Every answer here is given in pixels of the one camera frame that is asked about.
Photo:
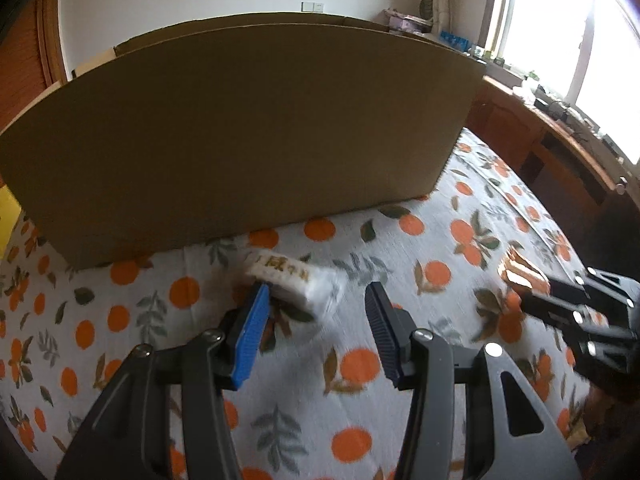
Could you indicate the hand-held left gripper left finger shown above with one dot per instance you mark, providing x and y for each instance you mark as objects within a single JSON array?
[{"x": 250, "y": 337}]

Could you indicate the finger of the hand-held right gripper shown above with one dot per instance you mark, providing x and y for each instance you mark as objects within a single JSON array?
[
  {"x": 585, "y": 285},
  {"x": 575, "y": 322}
]

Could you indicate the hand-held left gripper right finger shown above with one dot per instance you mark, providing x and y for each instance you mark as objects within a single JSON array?
[{"x": 382, "y": 332}]

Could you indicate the brown snack packet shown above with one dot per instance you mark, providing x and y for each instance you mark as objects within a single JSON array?
[{"x": 525, "y": 275}]

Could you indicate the small white snack packet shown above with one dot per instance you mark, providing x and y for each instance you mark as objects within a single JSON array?
[{"x": 295, "y": 280}]

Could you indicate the brown cardboard box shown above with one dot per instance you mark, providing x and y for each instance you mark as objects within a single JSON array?
[{"x": 240, "y": 140}]

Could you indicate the orange fruit print bedsheet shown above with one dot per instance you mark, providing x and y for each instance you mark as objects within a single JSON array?
[{"x": 350, "y": 310}]

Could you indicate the window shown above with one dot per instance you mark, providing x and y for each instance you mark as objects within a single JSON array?
[{"x": 555, "y": 30}]

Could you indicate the yellow pillow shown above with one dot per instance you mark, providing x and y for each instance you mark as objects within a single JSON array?
[{"x": 6, "y": 220}]

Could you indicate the pack of blue bottles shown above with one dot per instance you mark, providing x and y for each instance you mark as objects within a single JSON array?
[{"x": 455, "y": 39}]

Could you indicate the stack of papers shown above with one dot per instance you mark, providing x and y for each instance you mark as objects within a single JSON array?
[{"x": 407, "y": 21}]

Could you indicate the brown wooden wardrobe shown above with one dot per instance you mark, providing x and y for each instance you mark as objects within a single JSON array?
[{"x": 30, "y": 60}]

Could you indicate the white wall socket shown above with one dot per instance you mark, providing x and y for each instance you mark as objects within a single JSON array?
[{"x": 313, "y": 7}]

